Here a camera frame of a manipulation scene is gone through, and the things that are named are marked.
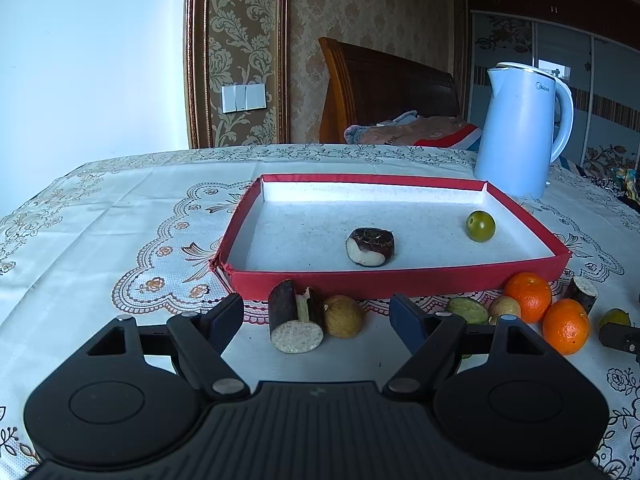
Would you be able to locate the small round green fruit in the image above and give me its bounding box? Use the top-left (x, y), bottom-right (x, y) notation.
top-left (466, 210), bottom-right (497, 243)

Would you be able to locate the green cucumber piece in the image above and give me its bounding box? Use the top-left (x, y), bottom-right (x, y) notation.
top-left (445, 297), bottom-right (491, 326)

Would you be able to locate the folded striped blanket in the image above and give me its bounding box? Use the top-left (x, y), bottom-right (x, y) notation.
top-left (343, 110), bottom-right (483, 151)

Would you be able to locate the wooden wall trim frame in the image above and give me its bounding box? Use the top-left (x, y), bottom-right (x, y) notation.
top-left (184, 0), bottom-right (291, 150)

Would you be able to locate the wardrobe with sliding doors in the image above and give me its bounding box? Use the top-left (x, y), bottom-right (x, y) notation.
top-left (465, 0), bottom-right (640, 181)

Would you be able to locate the light blue electric kettle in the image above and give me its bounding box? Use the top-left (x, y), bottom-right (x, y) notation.
top-left (474, 61), bottom-right (575, 200)

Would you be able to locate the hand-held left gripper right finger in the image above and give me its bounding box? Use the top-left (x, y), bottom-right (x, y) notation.
top-left (382, 294), bottom-right (557, 402)

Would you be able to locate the brown wooden headboard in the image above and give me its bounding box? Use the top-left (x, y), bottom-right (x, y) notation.
top-left (318, 37), bottom-right (461, 145)

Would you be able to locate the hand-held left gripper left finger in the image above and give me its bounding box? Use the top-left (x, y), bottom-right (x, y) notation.
top-left (75, 293), bottom-right (251, 402)

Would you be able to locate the yellow-green round fruit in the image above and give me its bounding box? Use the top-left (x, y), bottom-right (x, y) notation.
top-left (598, 308), bottom-right (631, 331)

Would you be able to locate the white wall light switch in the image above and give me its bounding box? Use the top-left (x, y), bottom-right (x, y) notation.
top-left (221, 83), bottom-right (268, 114)

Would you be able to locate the small tan fruit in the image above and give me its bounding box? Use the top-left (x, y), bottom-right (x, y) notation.
top-left (488, 296), bottom-right (522, 326)

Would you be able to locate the orange mandarin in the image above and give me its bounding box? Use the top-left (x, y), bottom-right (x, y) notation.
top-left (542, 298), bottom-right (591, 356)
top-left (503, 272), bottom-right (553, 324)

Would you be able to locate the red shallow cardboard tray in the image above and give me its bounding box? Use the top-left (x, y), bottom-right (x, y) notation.
top-left (212, 174), bottom-right (572, 300)

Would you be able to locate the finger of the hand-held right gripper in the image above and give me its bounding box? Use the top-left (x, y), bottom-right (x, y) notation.
top-left (599, 322), bottom-right (640, 352)

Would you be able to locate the floral embroidered tablecloth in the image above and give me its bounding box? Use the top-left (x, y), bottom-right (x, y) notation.
top-left (0, 144), bottom-right (640, 480)

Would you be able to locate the brown round fruit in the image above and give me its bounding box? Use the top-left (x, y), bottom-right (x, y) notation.
top-left (322, 295), bottom-right (366, 339)

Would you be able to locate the dark patterned bedding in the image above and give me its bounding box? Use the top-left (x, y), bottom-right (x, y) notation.
top-left (550, 155), bottom-right (640, 211)

